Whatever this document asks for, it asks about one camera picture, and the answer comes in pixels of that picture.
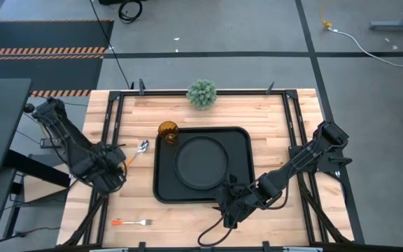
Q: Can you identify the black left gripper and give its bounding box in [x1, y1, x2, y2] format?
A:
[81, 156, 128, 195]

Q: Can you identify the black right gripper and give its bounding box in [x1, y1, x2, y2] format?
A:
[217, 174, 269, 230]

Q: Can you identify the metal spoon orange handle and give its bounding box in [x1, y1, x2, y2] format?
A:
[125, 139, 150, 168]

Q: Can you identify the metal fork orange handle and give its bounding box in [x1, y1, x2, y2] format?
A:
[111, 218, 154, 228]

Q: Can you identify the black round plate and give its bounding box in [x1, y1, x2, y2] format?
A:
[173, 135, 230, 191]

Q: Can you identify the amber ribbed glass cup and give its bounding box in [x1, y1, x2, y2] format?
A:
[157, 120, 181, 146]

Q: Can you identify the black plastic tray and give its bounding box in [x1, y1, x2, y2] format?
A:
[152, 126, 256, 205]

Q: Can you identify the black desk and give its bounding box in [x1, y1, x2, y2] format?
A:
[0, 78, 33, 173]

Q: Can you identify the green plant in white pot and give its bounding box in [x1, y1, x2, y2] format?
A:
[185, 78, 219, 111]

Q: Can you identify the black hazard striped floor mat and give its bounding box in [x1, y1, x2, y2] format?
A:
[0, 18, 115, 98]

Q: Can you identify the grey stand leg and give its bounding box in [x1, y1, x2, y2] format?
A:
[369, 0, 403, 33]

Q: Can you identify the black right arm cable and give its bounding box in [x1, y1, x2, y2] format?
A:
[197, 214, 239, 248]

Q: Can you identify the long black floor cable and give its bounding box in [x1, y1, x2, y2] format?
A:
[88, 0, 133, 89]

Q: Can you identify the coiled black cable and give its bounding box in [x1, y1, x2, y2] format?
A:
[118, 0, 144, 25]

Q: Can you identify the white cable yellow plug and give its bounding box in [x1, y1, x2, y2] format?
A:
[318, 6, 403, 82]

